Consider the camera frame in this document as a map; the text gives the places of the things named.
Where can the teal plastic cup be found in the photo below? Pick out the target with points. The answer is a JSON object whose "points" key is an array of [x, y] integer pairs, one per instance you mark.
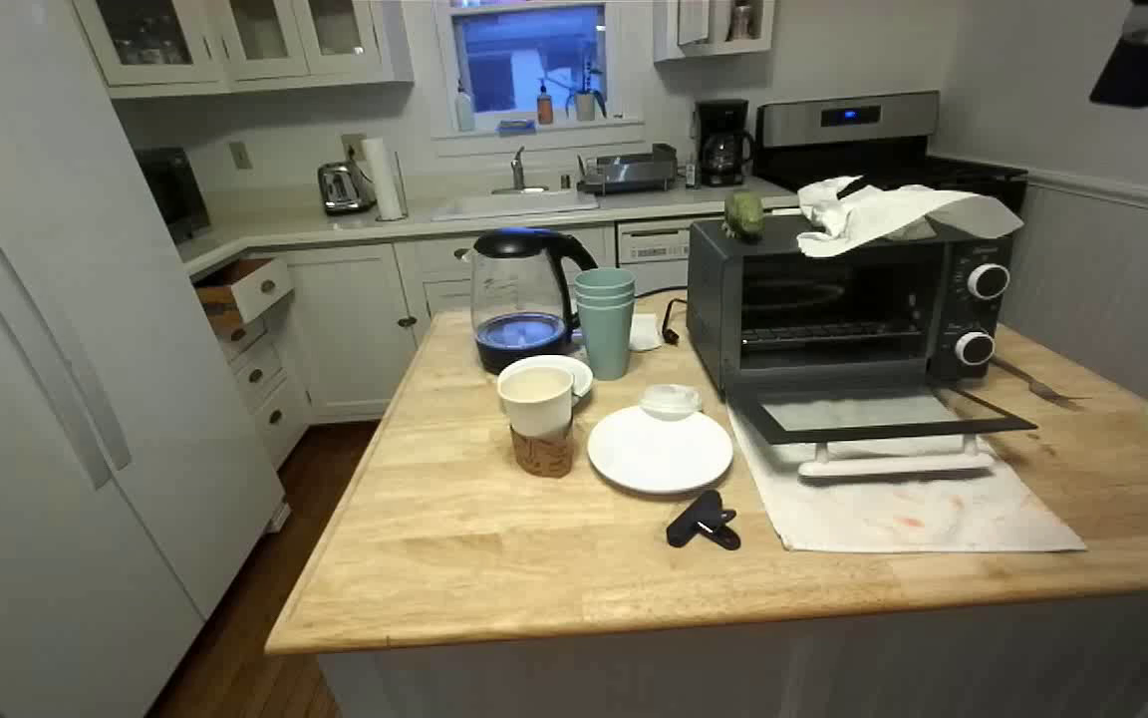
{"points": [[603, 294], [603, 345], [603, 278]]}

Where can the white cloth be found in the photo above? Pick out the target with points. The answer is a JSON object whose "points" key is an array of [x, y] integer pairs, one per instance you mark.
{"points": [[885, 212]]}

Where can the brown jar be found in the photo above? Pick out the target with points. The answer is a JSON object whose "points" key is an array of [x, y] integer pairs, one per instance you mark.
{"points": [[543, 457]]}

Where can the small white napkin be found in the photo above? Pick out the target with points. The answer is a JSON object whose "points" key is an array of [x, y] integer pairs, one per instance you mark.
{"points": [[646, 331]]}

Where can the black toaster oven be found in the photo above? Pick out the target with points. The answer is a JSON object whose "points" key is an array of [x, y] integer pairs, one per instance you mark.
{"points": [[840, 311]]}

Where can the white dishwasher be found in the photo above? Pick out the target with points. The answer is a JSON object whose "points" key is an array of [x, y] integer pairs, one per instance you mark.
{"points": [[655, 243]]}

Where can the white bottle on sill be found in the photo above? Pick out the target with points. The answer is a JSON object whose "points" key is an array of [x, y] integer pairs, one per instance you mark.
{"points": [[465, 111]]}

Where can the white kitchen sink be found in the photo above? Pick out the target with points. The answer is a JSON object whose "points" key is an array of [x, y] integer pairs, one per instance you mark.
{"points": [[516, 204]]}

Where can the white table mat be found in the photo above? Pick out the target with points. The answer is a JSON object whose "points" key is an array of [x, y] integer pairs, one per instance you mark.
{"points": [[913, 513]]}

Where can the metal sink faucet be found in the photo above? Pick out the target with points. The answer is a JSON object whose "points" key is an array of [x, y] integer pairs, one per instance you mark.
{"points": [[518, 169]]}

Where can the silver black stove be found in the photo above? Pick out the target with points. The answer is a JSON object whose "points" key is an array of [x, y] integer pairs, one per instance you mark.
{"points": [[853, 122]]}

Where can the orange soap bottle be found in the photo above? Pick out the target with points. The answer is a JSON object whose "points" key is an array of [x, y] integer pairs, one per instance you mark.
{"points": [[543, 103]]}

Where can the glass electric kettle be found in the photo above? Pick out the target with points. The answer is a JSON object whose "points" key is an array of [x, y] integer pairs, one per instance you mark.
{"points": [[518, 299]]}

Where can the white refrigerator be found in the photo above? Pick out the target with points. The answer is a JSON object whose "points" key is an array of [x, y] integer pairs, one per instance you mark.
{"points": [[40, 400]]}

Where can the black countertop appliance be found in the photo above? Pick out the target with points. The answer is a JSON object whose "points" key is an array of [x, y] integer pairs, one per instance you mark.
{"points": [[177, 191]]}

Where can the white kitchen island base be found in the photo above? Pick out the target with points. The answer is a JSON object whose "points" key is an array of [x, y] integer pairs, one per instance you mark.
{"points": [[733, 679]]}

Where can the small white bowl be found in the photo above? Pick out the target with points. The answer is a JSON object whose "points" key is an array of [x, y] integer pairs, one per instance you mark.
{"points": [[672, 400]]}

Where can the black dish rack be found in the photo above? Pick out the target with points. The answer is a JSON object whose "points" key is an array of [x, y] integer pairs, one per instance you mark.
{"points": [[628, 169]]}

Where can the kitchen window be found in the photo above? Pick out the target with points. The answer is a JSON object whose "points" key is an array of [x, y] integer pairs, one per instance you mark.
{"points": [[529, 61]]}

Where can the white wall outlet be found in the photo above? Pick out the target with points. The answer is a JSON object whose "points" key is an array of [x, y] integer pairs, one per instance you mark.
{"points": [[240, 154]]}

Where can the green round object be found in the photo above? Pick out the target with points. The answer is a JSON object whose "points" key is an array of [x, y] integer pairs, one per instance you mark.
{"points": [[743, 212]]}

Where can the open white drawer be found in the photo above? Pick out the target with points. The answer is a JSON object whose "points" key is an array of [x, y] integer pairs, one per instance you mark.
{"points": [[244, 288]]}

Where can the white base cabinets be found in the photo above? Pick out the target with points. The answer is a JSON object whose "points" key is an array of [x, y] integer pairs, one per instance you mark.
{"points": [[348, 331]]}

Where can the white paper towel roll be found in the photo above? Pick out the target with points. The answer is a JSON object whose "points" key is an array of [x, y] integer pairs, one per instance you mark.
{"points": [[383, 178]]}

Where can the black coffee maker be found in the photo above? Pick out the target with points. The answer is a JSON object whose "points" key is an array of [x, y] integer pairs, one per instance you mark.
{"points": [[724, 142]]}

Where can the white round plate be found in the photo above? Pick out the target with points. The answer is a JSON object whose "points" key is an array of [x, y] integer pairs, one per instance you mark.
{"points": [[658, 457]]}

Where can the silver toaster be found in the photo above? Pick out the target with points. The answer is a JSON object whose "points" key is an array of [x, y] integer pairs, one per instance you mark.
{"points": [[344, 187]]}

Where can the white glass-door wall cabinet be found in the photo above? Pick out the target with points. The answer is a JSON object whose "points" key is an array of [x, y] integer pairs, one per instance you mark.
{"points": [[207, 42]]}

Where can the small white wall cabinet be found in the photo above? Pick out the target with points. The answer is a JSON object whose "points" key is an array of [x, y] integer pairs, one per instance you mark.
{"points": [[713, 34]]}

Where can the black clip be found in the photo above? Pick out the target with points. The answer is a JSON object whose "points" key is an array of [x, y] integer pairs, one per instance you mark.
{"points": [[703, 518]]}

